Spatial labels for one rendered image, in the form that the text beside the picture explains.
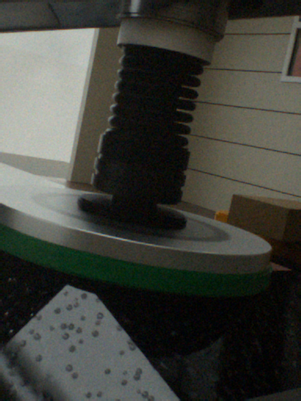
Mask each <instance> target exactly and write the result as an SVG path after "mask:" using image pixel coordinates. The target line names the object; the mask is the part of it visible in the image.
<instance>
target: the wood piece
mask: <svg viewBox="0 0 301 401"><path fill-rule="evenodd" d="M226 224H230V225H232V226H234V227H236V228H239V229H243V230H245V231H247V232H250V233H255V234H259V235H261V236H264V237H269V238H272V239H274V240H277V241H280V242H301V202H299V201H296V200H282V198H273V197H259V196H250V195H243V194H235V193H234V194H233V196H232V201H231V204H230V210H229V215H228V216H227V222H226Z"/></svg>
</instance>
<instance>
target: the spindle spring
mask: <svg viewBox="0 0 301 401"><path fill-rule="evenodd" d="M122 52H123V53H124V54H125V56H123V57H122V58H121V59H120V64H121V66H122V67H123V68H121V69H120V70H117V76H118V77H120V79H121V80H119V81H116V82H115V84H114V86H115V89H116V90H118V91H120V92H116V93H115V94H113V96H112V99H113V100H114V101H115V102H116V103H117V104H115V105H112V106H111V108H110V109H111V113H113V114H114V115H116V116H117V117H116V116H113V117H110V118H109V119H108V123H109V124H110V125H111V126H114V127H117V128H109V129H108V130H106V132H109V133H112V134H116V135H123V136H128V137H133V138H136V139H143V140H148V141H152V142H156V143H160V144H165V145H169V146H178V147H183V146H188V144H189V140H188V139H187V138H185V137H183V136H181V135H189V134H190V133H191V127H190V126H189V125H184V124H180V123H178V122H183V123H190V122H192V121H193V120H194V118H193V116H192V114H189V113H185V112H182V111H178V110H177V111H174V110H164V109H158V108H153V107H142V106H136V105H129V103H142V104H149V105H155V106H160V107H170V108H176V109H180V110H191V111H193V110H195V109H196V105H195V104H194V103H192V101H189V100H184V99H176V98H171V97H166V96H156V95H150V94H143V93H137V92H132V91H133V90H138V91H145V92H156V93H162V94H167V95H172V96H179V97H183V98H188V99H196V98H197V97H198V92H197V91H194V90H193V89H190V88H186V87H183V86H178V85H170V84H165V83H160V82H153V81H141V80H135V78H149V79H155V80H161V81H170V82H175V83H180V84H182V85H184V86H190V87H198V86H199V85H201V80H199V79H198V78H196V77H192V76H200V74H203V72H204V69H203V67H201V66H198V65H196V64H193V63H191V62H188V61H184V60H177V59H172V58H167V57H162V56H149V55H140V54H139V52H148V53H157V54H163V55H169V56H177V57H181V58H185V59H189V60H194V61H197V62H198V63H201V64H203V63H204V62H203V61H202V60H200V59H198V58H195V57H193V56H188V55H185V54H182V53H179V52H173V51H169V50H165V49H161V48H156V47H151V46H145V45H123V46H122ZM137 65H145V66H153V67H164V68H169V69H174V70H181V71H184V74H181V73H177V72H173V71H168V70H158V69H151V68H144V67H137ZM189 74H190V76H189ZM127 115H133V116H140V117H150V118H156V119H162V120H167V121H178V122H175V123H174V124H171V123H165V122H160V121H150V120H144V119H138V118H132V117H127ZM125 126H127V127H134V128H139V129H144V130H150V131H156V132H166V133H172V134H171V135H159V134H154V133H148V132H138V131H131V130H125ZM119 128H120V129H119ZM177 134H179V135H177Z"/></svg>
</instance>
